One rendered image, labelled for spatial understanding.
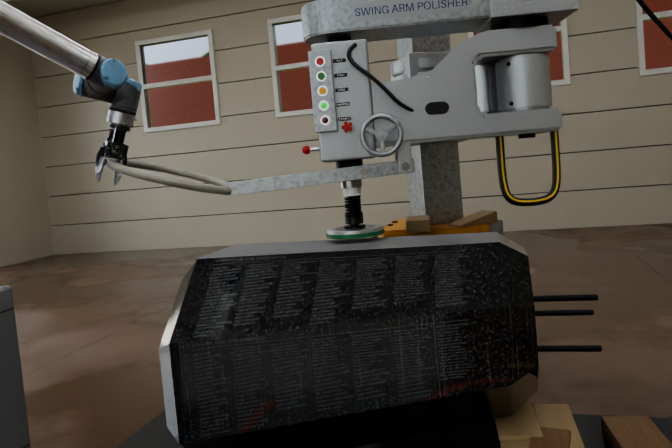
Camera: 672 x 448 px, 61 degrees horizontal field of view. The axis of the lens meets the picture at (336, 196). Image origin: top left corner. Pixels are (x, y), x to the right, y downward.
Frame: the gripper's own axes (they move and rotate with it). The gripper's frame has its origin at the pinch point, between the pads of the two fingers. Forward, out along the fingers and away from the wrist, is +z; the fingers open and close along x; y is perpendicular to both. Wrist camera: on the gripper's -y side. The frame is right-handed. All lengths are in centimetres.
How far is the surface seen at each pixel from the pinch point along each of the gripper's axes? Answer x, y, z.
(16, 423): -19, 59, 60
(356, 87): 67, 43, -52
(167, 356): 22, 42, 48
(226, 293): 37, 42, 26
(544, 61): 121, 73, -77
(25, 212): 25, -815, 166
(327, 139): 62, 39, -32
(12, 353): -23, 55, 43
